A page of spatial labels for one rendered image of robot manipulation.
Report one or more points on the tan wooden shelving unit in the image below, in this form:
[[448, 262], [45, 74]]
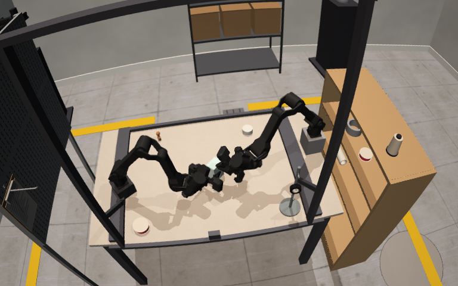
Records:
[[407, 175]]

